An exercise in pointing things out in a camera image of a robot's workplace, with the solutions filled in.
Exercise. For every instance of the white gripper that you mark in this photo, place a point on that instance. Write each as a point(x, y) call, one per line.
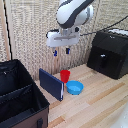
point(62, 39)

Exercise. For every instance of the black deep fryer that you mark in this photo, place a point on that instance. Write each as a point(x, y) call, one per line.
point(110, 53)

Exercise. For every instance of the red plastic cup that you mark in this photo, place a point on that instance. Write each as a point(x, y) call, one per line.
point(65, 76)

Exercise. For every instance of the dark blue binder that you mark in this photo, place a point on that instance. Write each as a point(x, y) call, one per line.
point(51, 84)

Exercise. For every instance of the beige woven folding screen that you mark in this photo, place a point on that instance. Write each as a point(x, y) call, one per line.
point(30, 33)

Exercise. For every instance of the blue plastic bowl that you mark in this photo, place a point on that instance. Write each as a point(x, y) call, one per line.
point(74, 87)

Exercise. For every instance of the black fabric storage bin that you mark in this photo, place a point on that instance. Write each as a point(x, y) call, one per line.
point(18, 96)

